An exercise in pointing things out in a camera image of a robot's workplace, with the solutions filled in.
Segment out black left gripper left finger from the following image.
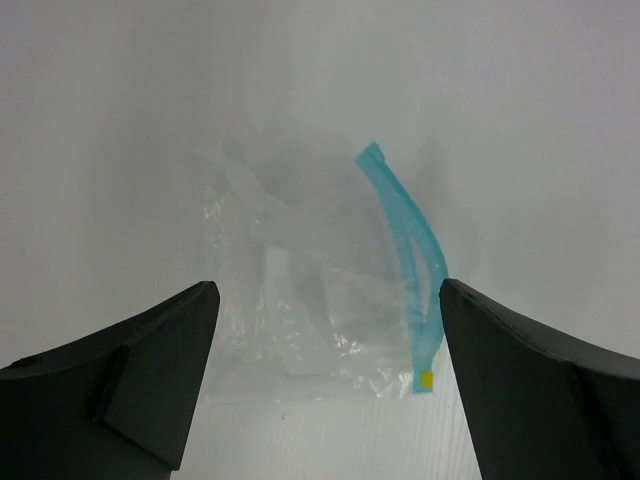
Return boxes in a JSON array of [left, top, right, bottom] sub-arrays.
[[1, 281, 220, 479]]

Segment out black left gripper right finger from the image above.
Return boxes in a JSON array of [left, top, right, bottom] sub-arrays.
[[439, 279, 639, 479]]

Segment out yellow zipper slider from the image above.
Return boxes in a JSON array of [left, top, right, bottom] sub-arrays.
[[420, 370, 434, 390]]

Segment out clear zip top bag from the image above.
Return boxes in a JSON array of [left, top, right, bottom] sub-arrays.
[[199, 143, 448, 404]]

